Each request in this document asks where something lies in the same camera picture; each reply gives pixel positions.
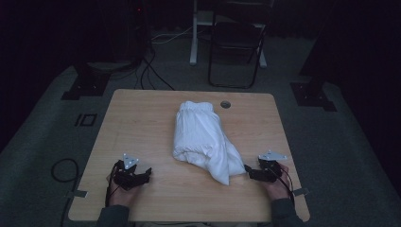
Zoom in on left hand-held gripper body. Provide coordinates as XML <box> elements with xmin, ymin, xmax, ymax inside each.
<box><xmin>114</xmin><ymin>152</ymin><xmax>147</xmax><ymax>192</ymax></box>

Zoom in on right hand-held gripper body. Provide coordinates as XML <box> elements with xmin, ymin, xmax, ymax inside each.
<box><xmin>257</xmin><ymin>149</ymin><xmax>288</xmax><ymax>183</ymax></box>

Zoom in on white pants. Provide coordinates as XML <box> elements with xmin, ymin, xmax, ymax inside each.
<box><xmin>172</xmin><ymin>100</ymin><xmax>247</xmax><ymax>186</ymax></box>

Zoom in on person's right hand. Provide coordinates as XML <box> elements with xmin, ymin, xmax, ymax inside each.
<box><xmin>262</xmin><ymin>163</ymin><xmax>293</xmax><ymax>201</ymax></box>

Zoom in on person's left hand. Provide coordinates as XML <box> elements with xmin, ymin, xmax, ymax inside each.
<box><xmin>108</xmin><ymin>176</ymin><xmax>142</xmax><ymax>208</ymax></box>

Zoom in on grey tape strip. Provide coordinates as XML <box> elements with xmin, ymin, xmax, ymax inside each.
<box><xmin>291</xmin><ymin>187</ymin><xmax>310</xmax><ymax>198</ymax></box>
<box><xmin>64</xmin><ymin>189</ymin><xmax>89</xmax><ymax>200</ymax></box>

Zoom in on black stand base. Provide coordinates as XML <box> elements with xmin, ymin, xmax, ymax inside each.
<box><xmin>289</xmin><ymin>0</ymin><xmax>338</xmax><ymax>113</ymax></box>
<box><xmin>61</xmin><ymin>61</ymin><xmax>112</xmax><ymax>101</ymax></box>

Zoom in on black folding chair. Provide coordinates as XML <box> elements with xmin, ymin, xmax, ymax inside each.
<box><xmin>207</xmin><ymin>0</ymin><xmax>269</xmax><ymax>90</ymax></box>

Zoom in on dark equipment rack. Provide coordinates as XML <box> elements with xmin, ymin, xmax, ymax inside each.
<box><xmin>117</xmin><ymin>0</ymin><xmax>150</xmax><ymax>65</ymax></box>

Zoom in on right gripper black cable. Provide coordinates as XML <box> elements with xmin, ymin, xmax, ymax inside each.
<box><xmin>273</xmin><ymin>166</ymin><xmax>296</xmax><ymax>202</ymax></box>

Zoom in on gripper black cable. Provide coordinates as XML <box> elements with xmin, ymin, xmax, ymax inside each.
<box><xmin>104</xmin><ymin>168</ymin><xmax>121</xmax><ymax>208</ymax></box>
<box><xmin>273</xmin><ymin>166</ymin><xmax>296</xmax><ymax>202</ymax></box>

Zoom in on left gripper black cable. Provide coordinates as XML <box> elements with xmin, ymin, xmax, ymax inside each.
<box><xmin>104</xmin><ymin>168</ymin><xmax>121</xmax><ymax>208</ymax></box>

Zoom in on black floor cable loop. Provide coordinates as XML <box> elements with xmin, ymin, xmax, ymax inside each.
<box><xmin>50</xmin><ymin>158</ymin><xmax>80</xmax><ymax>227</ymax></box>

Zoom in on black floor cables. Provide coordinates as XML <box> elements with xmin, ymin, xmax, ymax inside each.
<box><xmin>133</xmin><ymin>41</ymin><xmax>176</xmax><ymax>92</ymax></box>

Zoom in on white floor cable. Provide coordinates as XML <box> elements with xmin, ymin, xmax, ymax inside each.
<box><xmin>150</xmin><ymin>26</ymin><xmax>203</xmax><ymax>45</ymax></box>

